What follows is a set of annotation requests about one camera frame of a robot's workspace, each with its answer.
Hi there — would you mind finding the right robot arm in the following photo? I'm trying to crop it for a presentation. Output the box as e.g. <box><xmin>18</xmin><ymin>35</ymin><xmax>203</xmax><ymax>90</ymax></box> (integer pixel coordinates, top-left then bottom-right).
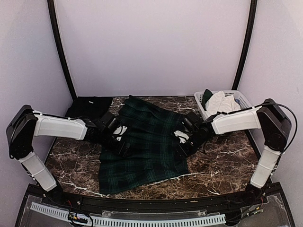
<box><xmin>177</xmin><ymin>99</ymin><xmax>297</xmax><ymax>205</ymax></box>

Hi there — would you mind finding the dark green plaid garment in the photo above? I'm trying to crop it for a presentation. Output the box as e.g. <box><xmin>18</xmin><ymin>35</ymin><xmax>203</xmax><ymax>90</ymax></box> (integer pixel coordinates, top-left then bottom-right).
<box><xmin>98</xmin><ymin>96</ymin><xmax>188</xmax><ymax>194</ymax></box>

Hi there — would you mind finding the black frame post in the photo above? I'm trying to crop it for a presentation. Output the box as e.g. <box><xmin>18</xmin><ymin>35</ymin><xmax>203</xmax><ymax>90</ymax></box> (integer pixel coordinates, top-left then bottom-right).
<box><xmin>232</xmin><ymin>0</ymin><xmax>258</xmax><ymax>90</ymax></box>
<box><xmin>47</xmin><ymin>0</ymin><xmax>77</xmax><ymax>101</ymax></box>

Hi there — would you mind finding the black front rail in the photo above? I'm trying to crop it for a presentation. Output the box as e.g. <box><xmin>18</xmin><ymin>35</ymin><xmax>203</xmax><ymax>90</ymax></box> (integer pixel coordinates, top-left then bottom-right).
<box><xmin>42</xmin><ymin>189</ymin><xmax>268</xmax><ymax>215</ymax></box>

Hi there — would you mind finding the white garment in basket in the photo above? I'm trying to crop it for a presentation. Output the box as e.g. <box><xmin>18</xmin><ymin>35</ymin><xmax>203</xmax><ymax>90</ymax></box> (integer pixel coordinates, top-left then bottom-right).
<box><xmin>205</xmin><ymin>91</ymin><xmax>241</xmax><ymax>116</ymax></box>

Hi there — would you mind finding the dark green cloth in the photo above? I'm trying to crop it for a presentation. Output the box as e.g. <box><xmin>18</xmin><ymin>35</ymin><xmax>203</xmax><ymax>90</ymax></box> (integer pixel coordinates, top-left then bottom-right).
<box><xmin>201</xmin><ymin>89</ymin><xmax>213</xmax><ymax>109</ymax></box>

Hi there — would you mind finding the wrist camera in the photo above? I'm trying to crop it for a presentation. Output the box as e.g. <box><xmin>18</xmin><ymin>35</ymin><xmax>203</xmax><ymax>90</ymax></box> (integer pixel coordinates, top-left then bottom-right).
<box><xmin>100</xmin><ymin>112</ymin><xmax>128</xmax><ymax>141</ymax></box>
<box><xmin>173</xmin><ymin>112</ymin><xmax>204</xmax><ymax>144</ymax></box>

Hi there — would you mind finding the black t-shirt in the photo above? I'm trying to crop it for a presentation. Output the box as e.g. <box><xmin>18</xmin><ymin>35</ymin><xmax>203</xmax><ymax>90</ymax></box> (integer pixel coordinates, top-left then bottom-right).
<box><xmin>65</xmin><ymin>96</ymin><xmax>113</xmax><ymax>120</ymax></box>

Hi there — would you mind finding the white slotted cable duct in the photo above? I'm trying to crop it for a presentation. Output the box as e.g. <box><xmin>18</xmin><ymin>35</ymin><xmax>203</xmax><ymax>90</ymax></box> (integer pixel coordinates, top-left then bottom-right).
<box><xmin>30</xmin><ymin>202</ymin><xmax>226</xmax><ymax>227</ymax></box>

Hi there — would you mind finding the right black frame post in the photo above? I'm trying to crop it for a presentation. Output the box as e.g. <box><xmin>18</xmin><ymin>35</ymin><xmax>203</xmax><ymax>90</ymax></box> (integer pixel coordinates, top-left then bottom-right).
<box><xmin>232</xmin><ymin>0</ymin><xmax>258</xmax><ymax>90</ymax></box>

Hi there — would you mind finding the white laundry basket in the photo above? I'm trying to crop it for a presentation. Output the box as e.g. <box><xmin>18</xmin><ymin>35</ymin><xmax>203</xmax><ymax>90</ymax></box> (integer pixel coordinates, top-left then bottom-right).
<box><xmin>194</xmin><ymin>89</ymin><xmax>252</xmax><ymax>120</ymax></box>

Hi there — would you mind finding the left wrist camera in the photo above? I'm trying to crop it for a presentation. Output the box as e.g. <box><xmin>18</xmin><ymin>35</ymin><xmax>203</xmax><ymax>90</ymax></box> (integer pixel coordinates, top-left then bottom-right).
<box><xmin>100</xmin><ymin>112</ymin><xmax>128</xmax><ymax>141</ymax></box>

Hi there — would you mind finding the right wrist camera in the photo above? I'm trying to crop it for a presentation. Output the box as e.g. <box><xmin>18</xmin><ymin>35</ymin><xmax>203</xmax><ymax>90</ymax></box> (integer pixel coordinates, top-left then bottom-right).
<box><xmin>173</xmin><ymin>112</ymin><xmax>204</xmax><ymax>144</ymax></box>

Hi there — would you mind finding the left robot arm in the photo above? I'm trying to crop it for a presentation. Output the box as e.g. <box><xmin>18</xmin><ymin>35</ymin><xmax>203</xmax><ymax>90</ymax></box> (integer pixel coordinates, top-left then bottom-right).
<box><xmin>6</xmin><ymin>105</ymin><xmax>131</xmax><ymax>206</ymax></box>

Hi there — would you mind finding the left black frame post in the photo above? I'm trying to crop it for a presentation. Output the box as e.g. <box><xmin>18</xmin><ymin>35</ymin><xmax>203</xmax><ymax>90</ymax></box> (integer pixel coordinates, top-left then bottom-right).
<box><xmin>47</xmin><ymin>0</ymin><xmax>77</xmax><ymax>101</ymax></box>

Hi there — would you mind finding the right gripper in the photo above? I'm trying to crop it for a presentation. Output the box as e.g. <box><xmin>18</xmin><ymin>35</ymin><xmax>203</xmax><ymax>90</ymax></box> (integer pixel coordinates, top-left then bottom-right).
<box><xmin>174</xmin><ymin>132</ymin><xmax>208</xmax><ymax>161</ymax></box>

